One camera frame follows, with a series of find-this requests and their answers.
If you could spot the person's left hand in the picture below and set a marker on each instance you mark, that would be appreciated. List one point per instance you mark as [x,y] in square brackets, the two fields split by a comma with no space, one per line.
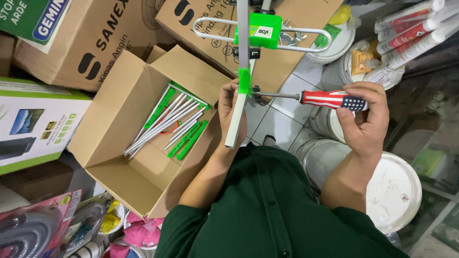
[228,111]

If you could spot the person's right hand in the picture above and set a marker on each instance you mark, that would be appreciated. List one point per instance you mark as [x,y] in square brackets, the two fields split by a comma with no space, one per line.
[369,125]

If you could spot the silver antenna with green parts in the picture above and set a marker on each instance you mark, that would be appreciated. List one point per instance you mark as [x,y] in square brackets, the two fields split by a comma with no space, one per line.
[242,39]

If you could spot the white plastic bucket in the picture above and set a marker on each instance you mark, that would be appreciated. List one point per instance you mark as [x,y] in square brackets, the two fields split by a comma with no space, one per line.
[324,123]

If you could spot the person's foot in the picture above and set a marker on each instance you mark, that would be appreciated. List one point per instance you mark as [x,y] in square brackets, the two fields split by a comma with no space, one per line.
[269,141]

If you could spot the orange rubber band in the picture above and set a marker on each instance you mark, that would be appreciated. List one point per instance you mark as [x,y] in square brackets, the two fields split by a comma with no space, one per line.
[171,131]

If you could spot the white bucket with yellow packets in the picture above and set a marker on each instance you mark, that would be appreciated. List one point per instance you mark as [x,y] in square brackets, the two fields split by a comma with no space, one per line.
[344,68]

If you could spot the glass display cabinet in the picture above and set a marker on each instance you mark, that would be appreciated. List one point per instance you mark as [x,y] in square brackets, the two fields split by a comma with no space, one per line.
[430,143]

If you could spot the brown fan carton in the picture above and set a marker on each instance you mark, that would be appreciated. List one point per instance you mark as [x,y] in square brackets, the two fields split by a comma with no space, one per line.
[279,71]
[89,39]

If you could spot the bundle of aluminium antenna rods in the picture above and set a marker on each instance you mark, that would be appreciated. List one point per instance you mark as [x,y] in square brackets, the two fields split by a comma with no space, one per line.
[161,125]

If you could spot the large white lidded bucket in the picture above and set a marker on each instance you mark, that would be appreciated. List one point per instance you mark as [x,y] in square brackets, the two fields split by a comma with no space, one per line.
[391,193]

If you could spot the white bucket with flat lid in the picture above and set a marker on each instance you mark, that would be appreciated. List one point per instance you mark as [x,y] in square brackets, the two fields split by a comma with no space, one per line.
[337,44]

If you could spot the white red sealant tube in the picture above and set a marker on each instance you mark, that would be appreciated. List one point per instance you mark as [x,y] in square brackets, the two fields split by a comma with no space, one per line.
[416,52]
[405,16]
[408,34]

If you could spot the green packet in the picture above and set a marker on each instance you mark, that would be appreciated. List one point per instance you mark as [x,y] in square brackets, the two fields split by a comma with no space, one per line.
[328,36]

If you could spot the bag of metal brackets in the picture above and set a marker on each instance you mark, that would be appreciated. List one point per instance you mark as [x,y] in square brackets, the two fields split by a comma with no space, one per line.
[292,36]

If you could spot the dark green shirt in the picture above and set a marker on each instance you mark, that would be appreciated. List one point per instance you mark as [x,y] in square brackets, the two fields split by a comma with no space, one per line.
[269,215]

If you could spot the open brown cardboard box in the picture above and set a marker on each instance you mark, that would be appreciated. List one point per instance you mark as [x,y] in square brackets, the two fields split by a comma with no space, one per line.
[114,107]

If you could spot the yellow plastic bag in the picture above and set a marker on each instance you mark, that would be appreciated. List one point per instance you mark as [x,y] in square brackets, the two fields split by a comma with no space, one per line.
[340,15]

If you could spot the pink plastic bags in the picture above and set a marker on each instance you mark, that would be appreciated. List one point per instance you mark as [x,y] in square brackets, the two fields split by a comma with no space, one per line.
[141,231]

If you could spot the small white tub yellow packets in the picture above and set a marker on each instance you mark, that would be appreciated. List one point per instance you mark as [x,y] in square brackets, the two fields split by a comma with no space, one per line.
[112,220]

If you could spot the green and white antenna box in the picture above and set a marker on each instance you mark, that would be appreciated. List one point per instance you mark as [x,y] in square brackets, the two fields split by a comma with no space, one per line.
[39,122]

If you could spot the plain brown carton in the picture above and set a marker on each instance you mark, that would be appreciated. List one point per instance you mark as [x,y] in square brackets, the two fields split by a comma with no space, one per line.
[36,179]

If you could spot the green printed carton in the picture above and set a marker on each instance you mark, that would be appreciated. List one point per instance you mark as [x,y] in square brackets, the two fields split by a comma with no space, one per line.
[25,18]

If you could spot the green plastic antenna bracket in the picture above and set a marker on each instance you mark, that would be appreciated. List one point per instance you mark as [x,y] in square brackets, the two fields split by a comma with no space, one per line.
[193,139]
[184,139]
[159,107]

